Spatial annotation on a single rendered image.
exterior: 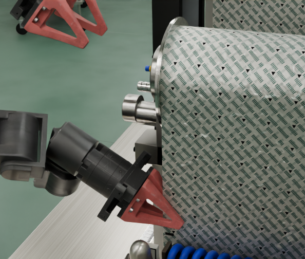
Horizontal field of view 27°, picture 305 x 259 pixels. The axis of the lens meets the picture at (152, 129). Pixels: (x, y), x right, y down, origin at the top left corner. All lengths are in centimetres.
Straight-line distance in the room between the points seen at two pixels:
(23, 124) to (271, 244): 35
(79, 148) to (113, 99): 320
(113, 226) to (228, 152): 42
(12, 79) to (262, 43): 378
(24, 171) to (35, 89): 346
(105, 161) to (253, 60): 24
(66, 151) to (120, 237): 32
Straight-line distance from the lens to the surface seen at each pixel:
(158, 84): 77
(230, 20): 99
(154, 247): 84
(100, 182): 84
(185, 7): 116
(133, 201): 84
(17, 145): 83
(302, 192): 80
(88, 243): 112
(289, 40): 78
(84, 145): 85
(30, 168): 83
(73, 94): 415
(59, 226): 117
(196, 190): 83
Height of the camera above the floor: 154
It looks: 25 degrees down
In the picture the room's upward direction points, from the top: 1 degrees counter-clockwise
